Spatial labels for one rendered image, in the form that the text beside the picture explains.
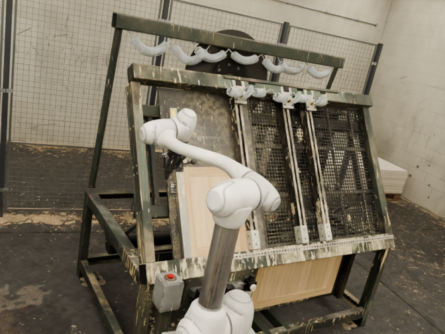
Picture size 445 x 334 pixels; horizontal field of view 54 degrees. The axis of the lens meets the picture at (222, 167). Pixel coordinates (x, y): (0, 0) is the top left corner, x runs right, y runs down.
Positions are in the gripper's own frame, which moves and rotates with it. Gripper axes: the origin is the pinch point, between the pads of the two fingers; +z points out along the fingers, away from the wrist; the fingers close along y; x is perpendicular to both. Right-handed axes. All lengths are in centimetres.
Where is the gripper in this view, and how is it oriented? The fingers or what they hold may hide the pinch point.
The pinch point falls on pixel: (167, 173)
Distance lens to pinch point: 233.3
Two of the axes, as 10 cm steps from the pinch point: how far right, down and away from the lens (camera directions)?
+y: -9.1, -0.6, -4.1
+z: -3.3, 7.1, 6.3
